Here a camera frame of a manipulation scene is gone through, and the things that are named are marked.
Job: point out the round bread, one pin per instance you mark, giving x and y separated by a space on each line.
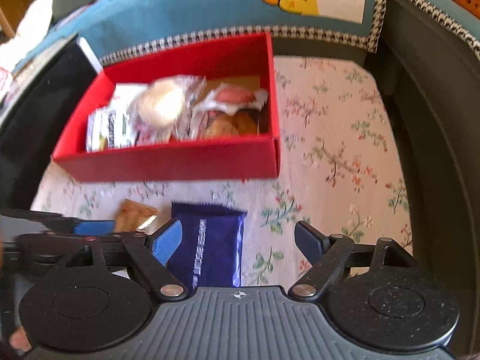
163 111

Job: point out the mooncake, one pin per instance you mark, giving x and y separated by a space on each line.
217 124

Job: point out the Kaprons wafer packet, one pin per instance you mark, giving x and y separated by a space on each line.
109 128

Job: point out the white cloth on sofa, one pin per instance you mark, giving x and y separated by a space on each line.
31 31

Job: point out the floral tablecloth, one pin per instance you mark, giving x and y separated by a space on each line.
340 171

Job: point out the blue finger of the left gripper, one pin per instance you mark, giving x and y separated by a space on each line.
94 228

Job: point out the blue lion sofa cover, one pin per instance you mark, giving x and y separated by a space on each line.
117 30

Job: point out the pink sausages vacuum pack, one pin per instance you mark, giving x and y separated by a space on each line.
230 99

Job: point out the silver Weilong snack packet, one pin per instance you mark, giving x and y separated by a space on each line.
124 94

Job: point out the brown biscuit packet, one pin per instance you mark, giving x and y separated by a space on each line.
134 217

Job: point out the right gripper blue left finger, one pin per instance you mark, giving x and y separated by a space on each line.
166 239

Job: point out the black side table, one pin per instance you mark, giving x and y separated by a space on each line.
35 111

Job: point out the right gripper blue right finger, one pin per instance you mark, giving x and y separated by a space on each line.
311 243

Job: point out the blue wafer biscuit packet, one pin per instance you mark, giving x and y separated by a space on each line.
210 253

